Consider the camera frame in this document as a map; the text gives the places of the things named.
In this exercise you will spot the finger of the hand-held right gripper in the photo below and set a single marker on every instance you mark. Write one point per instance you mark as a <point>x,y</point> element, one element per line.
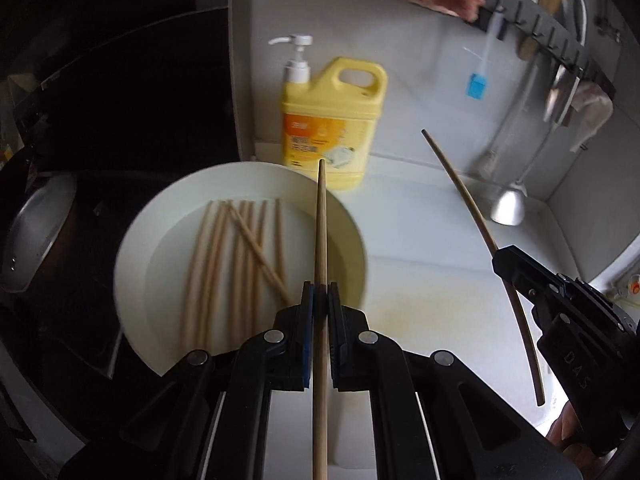
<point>520,270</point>

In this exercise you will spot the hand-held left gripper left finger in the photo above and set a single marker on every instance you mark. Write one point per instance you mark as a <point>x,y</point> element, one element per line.
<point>307,320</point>

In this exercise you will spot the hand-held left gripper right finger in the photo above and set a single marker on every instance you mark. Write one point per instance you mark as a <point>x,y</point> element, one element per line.
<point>337,320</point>

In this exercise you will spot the bunch of wooden chopsticks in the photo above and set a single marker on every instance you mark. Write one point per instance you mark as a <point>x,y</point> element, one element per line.
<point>239,280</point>

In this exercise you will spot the slim wooden chopstick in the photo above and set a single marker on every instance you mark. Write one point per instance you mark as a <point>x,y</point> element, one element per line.
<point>462,190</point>
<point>322,220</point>

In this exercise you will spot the white round basin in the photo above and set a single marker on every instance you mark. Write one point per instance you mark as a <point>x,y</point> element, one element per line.
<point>150,280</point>

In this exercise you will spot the person's right hand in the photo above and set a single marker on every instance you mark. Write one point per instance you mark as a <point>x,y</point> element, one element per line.
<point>567,430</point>

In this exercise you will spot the stainless steel spatula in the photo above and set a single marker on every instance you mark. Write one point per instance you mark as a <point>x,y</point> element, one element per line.
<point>507,205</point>

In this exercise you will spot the white plastic cutting board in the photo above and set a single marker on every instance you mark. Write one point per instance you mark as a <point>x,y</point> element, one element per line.
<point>440,320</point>

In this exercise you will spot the beige hanging cloth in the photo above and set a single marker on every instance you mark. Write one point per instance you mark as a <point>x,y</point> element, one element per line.
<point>595,110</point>

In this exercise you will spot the blue silicone basting brush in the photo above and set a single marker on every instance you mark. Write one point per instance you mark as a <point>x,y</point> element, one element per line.
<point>476,86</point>

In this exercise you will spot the yellow dish soap pump bottle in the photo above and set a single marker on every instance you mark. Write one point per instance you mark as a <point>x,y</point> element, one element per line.
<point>325,125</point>

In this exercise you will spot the black gas stove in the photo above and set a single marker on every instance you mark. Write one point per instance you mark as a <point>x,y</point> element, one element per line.
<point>65,340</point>

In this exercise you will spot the metal wok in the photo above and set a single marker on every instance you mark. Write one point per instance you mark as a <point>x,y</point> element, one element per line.
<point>35,230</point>

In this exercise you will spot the grey wall hook rail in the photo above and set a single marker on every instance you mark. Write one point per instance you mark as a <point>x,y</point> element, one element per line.
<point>550,35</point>

